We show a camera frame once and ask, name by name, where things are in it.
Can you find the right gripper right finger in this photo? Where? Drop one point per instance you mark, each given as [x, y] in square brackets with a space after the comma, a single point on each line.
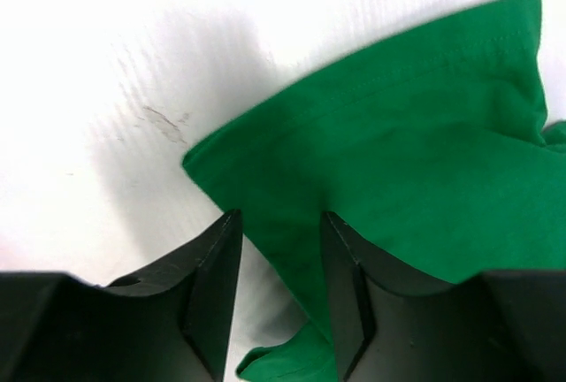
[392, 322]

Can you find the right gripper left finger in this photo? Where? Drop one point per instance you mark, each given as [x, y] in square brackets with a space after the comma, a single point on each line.
[168, 321]

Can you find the green t shirt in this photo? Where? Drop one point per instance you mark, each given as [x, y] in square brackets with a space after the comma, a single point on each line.
[432, 143]

